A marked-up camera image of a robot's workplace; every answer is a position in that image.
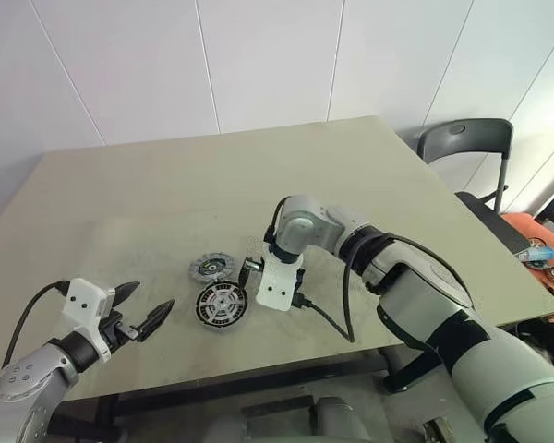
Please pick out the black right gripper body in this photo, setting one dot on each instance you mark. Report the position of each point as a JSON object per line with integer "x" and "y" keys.
{"x": 254, "y": 266}

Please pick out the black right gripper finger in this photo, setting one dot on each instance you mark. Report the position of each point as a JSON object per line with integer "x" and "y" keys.
{"x": 244, "y": 279}

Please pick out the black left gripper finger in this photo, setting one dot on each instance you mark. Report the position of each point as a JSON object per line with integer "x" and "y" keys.
{"x": 157, "y": 318}
{"x": 127, "y": 295}

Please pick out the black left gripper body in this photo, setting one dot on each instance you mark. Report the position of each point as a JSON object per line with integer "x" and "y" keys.
{"x": 117, "y": 334}

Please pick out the black round rotor part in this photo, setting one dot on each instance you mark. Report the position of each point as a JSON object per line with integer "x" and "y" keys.
{"x": 221, "y": 307}

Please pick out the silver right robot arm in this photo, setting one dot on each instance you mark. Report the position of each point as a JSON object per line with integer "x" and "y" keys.
{"x": 420, "y": 286}

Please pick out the grey metal disc part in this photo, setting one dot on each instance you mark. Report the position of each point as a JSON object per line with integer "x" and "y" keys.
{"x": 210, "y": 268}

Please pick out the grey robot torso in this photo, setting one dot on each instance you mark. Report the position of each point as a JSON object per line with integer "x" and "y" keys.
{"x": 304, "y": 420}

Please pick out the grey folding chair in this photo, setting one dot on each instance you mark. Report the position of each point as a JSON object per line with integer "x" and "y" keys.
{"x": 466, "y": 138}

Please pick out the blue white tube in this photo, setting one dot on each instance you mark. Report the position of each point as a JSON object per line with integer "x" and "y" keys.
{"x": 538, "y": 253}

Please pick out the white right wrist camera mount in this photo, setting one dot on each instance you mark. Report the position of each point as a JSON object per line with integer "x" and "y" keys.
{"x": 277, "y": 286}

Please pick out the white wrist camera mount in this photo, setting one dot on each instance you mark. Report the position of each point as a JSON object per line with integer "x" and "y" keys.
{"x": 83, "y": 302}
{"x": 277, "y": 286}

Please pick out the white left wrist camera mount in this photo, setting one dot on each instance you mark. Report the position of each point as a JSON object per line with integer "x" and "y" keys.
{"x": 83, "y": 302}

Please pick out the black table frame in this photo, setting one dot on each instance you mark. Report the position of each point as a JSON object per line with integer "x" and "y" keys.
{"x": 240, "y": 385}

